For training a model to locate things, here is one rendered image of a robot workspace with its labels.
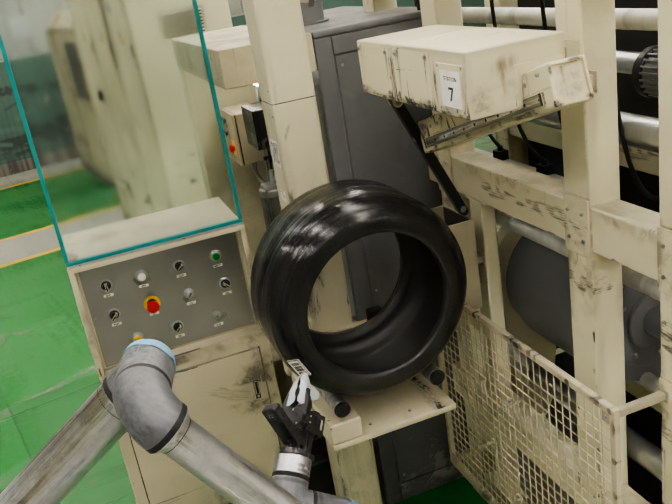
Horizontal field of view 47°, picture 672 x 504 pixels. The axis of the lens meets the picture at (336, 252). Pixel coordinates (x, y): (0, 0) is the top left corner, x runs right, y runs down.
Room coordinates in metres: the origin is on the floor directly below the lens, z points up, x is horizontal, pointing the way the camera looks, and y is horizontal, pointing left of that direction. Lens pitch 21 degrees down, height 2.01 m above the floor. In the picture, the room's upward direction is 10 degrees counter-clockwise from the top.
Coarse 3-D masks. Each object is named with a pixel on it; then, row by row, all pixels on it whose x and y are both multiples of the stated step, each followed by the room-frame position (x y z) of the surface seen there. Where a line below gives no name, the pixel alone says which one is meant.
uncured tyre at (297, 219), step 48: (336, 192) 1.92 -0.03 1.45; (384, 192) 1.89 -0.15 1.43; (288, 240) 1.81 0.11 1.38; (336, 240) 1.78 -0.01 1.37; (432, 240) 1.85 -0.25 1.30; (288, 288) 1.75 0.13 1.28; (432, 288) 2.07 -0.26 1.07; (288, 336) 1.74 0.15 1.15; (336, 336) 2.05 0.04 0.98; (384, 336) 2.07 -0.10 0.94; (432, 336) 1.85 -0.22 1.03; (336, 384) 1.76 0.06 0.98; (384, 384) 1.80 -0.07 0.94
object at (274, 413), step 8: (264, 408) 1.63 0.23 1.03; (272, 408) 1.61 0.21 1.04; (280, 408) 1.62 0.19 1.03; (272, 416) 1.61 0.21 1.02; (280, 416) 1.60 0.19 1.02; (272, 424) 1.62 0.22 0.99; (280, 424) 1.61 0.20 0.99; (288, 424) 1.61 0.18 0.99; (280, 432) 1.61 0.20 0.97; (288, 432) 1.60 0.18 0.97; (296, 432) 1.61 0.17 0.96; (288, 440) 1.61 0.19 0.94; (296, 440) 1.60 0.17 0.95
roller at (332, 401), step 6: (318, 390) 1.90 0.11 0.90; (324, 396) 1.85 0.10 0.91; (330, 396) 1.82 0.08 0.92; (336, 396) 1.81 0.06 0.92; (342, 396) 1.82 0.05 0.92; (330, 402) 1.80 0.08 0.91; (336, 402) 1.78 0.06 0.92; (342, 402) 1.78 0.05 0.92; (336, 408) 1.77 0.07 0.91; (342, 408) 1.77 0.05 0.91; (348, 408) 1.78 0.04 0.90; (336, 414) 1.77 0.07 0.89; (342, 414) 1.77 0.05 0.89
